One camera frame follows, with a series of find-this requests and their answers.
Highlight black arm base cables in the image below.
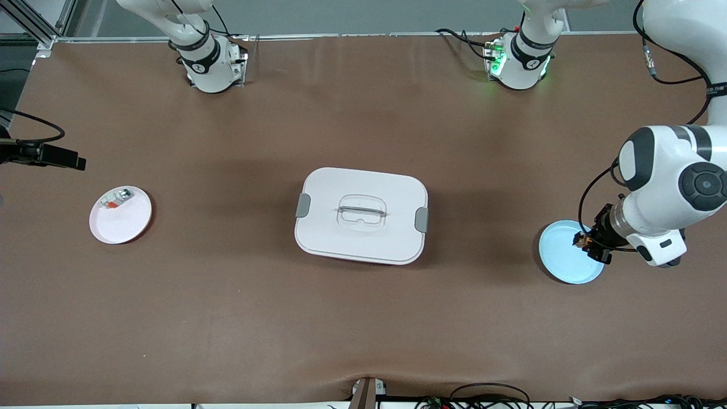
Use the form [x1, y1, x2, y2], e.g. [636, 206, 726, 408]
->
[170, 0, 250, 40]
[436, 27, 503, 60]

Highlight black right arm base cables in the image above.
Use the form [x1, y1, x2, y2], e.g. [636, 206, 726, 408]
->
[170, 0, 250, 40]

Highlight pink round plate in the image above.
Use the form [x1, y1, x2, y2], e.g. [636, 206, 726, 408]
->
[89, 185, 153, 245]

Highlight metal table edge bracket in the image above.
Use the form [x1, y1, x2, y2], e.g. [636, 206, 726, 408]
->
[348, 377, 388, 409]

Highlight black left arm base cables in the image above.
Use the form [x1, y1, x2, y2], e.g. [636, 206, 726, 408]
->
[436, 27, 503, 60]

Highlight aluminium table edge rail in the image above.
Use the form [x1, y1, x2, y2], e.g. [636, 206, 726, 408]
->
[54, 31, 696, 44]

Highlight aluminium frame post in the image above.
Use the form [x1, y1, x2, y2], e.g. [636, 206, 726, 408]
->
[0, 0, 77, 60]

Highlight light blue round plate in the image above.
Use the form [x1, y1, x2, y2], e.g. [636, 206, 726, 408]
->
[538, 220, 606, 285]

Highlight white lidded box grey clips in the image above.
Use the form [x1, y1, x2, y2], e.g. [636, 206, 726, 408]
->
[294, 167, 429, 266]

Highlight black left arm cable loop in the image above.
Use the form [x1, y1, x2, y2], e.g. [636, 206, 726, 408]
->
[633, 0, 712, 123]

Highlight black cable bundle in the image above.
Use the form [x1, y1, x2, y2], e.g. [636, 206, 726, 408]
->
[415, 382, 727, 409]

